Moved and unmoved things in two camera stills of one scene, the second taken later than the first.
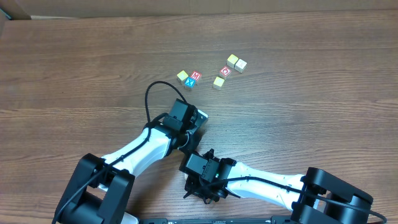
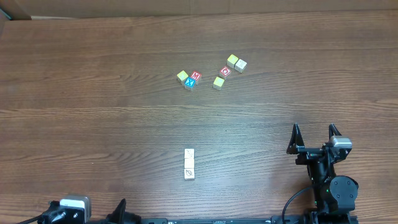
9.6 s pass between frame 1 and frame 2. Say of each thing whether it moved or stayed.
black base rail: stayed
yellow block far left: stayed
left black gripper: moved
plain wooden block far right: stayed
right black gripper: moved
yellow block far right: stayed
